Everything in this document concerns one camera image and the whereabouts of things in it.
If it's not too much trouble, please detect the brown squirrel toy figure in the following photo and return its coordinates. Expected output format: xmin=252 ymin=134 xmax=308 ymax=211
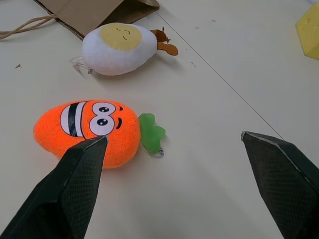
xmin=150 ymin=26 xmax=179 ymax=56

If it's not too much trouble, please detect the white egg plush toy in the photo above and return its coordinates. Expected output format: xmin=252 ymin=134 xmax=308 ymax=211
xmin=70 ymin=22 xmax=158 ymax=76

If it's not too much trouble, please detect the orange carrot plush toy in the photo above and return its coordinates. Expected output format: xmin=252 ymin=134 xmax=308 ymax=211
xmin=33 ymin=100 xmax=166 ymax=169

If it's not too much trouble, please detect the yellow foam block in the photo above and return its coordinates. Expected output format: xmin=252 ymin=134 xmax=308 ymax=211
xmin=296 ymin=2 xmax=319 ymax=60

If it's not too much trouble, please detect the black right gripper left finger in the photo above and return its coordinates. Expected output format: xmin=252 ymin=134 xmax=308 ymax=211
xmin=0 ymin=135 xmax=109 ymax=239

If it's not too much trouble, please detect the brown paper bag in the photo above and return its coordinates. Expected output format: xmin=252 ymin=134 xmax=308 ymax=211
xmin=0 ymin=0 xmax=160 ymax=40

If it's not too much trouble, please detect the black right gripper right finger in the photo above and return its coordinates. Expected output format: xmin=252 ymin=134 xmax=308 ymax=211
xmin=241 ymin=131 xmax=319 ymax=239

